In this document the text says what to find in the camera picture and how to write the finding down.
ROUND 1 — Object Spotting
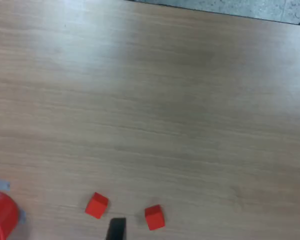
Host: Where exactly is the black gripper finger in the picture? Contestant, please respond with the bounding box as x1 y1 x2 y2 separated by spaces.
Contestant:
105 217 127 240

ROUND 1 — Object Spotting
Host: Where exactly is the red cube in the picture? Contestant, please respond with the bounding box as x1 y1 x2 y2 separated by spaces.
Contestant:
144 204 166 231
84 191 110 220

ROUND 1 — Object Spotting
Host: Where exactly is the red plastic cup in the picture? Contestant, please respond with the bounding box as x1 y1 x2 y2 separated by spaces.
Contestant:
0 189 21 240

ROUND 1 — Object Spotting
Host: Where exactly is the blue tape piece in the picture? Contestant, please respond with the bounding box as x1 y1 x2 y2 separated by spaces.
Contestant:
0 178 27 225

